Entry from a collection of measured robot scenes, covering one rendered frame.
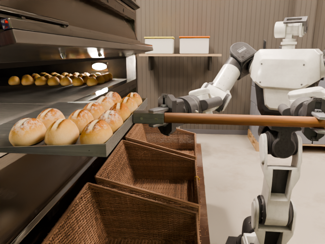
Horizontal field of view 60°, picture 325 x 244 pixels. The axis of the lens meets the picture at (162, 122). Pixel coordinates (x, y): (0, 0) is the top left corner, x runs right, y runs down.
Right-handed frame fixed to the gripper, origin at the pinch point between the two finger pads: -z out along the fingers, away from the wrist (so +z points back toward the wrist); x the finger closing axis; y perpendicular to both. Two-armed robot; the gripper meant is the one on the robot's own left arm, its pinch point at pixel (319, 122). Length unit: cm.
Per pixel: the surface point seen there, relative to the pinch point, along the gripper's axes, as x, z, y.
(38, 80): 1, 76, 144
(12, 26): -22, -38, 62
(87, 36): -23, -3, 67
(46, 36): -21, -28, 63
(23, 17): -25, -28, 68
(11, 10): -26, -32, 67
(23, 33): -21, -36, 62
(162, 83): 36, 387, 135
